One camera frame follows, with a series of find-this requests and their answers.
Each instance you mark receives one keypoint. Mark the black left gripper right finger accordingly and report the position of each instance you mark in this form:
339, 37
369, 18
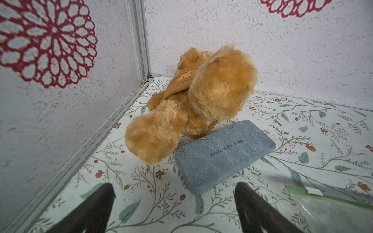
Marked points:
257, 215

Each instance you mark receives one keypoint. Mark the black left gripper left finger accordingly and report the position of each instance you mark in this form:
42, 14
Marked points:
91, 216

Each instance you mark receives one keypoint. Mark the clear zip-top bag green seal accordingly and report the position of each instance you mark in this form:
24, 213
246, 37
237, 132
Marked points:
319, 213

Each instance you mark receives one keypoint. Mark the grey glasses case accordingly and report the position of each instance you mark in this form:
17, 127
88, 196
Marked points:
212, 159

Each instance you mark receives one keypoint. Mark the tan teddy bear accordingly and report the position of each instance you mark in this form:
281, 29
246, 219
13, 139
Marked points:
208, 87

